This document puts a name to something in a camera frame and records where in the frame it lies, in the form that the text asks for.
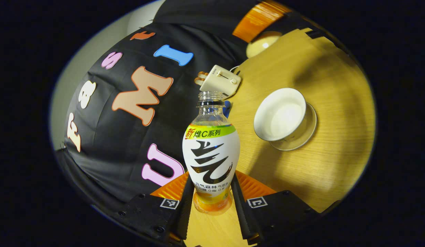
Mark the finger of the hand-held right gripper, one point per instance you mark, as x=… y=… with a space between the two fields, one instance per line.
x=260 y=19
x=313 y=32

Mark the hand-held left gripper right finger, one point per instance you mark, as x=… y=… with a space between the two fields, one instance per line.
x=240 y=209

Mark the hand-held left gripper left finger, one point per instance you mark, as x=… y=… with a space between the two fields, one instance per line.
x=185 y=209

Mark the clear water bottle white label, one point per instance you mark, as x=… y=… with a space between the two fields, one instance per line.
x=210 y=154

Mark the white teacup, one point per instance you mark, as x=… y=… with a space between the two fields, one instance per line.
x=281 y=116

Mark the white toaster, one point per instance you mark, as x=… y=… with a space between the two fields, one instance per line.
x=221 y=80

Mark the brown toast slice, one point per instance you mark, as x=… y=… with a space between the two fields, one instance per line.
x=199 y=81
x=202 y=74

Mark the black backdrop cloth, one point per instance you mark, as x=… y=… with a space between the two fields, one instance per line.
x=130 y=147

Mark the white saucer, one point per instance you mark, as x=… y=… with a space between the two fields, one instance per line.
x=310 y=128

